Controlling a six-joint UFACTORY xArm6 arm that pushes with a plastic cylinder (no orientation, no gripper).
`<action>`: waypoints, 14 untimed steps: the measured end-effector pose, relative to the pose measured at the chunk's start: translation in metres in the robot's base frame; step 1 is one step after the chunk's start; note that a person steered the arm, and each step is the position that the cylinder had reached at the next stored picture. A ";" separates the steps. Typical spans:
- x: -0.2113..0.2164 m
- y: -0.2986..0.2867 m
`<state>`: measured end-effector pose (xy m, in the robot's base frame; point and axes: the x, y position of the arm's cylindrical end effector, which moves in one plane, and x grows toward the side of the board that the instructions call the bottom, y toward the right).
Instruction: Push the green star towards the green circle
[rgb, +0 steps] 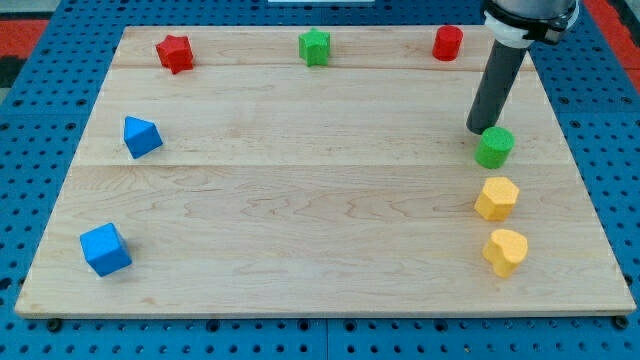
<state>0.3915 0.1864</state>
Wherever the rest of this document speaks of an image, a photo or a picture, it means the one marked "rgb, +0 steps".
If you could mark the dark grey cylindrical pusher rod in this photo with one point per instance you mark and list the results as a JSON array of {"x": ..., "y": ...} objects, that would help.
[{"x": 499, "y": 75}]

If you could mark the blue triangular prism block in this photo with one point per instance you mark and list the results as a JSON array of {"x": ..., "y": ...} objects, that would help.
[{"x": 140, "y": 136}]

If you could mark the light wooden board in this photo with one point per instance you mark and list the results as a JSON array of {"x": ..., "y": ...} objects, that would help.
[{"x": 344, "y": 191}]

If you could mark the green star block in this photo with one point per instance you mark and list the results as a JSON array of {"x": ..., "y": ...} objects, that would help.
[{"x": 315, "y": 47}]

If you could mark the green cylinder block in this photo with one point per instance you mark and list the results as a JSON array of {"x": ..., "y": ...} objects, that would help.
[{"x": 494, "y": 147}]

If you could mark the red cylinder block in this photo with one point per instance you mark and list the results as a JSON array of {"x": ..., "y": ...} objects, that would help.
[{"x": 447, "y": 43}]

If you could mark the red star block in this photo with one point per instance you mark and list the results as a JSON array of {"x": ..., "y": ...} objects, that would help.
[{"x": 175, "y": 53}]

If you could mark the yellow hexagon block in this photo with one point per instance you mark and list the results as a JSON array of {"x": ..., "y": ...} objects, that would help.
[{"x": 497, "y": 199}]

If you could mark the blue cube block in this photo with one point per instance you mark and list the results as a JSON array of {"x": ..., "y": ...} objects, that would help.
[{"x": 105, "y": 250}]

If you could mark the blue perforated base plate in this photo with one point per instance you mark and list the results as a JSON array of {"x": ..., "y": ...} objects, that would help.
[{"x": 43, "y": 115}]

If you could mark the yellow heart block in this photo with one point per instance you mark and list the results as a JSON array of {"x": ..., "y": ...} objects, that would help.
[{"x": 505, "y": 250}]

